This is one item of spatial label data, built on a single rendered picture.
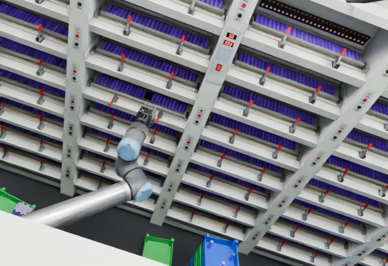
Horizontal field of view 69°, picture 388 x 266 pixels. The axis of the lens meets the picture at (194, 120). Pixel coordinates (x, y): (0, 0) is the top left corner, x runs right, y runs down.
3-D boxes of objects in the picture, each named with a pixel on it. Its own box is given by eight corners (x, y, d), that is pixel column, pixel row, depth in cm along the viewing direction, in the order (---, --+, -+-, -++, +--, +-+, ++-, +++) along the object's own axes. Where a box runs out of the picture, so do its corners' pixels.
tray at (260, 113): (313, 148, 155) (329, 136, 144) (210, 111, 152) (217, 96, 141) (313, 119, 167) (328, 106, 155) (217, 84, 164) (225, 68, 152)
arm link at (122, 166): (120, 185, 125) (125, 167, 118) (110, 167, 131) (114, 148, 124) (139, 179, 131) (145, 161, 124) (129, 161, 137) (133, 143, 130)
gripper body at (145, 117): (156, 109, 138) (149, 123, 128) (152, 123, 143) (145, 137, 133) (141, 104, 137) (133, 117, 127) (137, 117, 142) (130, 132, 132)
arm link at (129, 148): (113, 158, 119) (117, 141, 114) (123, 139, 130) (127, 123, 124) (134, 165, 120) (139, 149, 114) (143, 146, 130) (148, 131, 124)
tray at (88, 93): (183, 133, 163) (186, 124, 155) (82, 97, 160) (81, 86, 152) (191, 106, 175) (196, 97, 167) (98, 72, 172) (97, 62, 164)
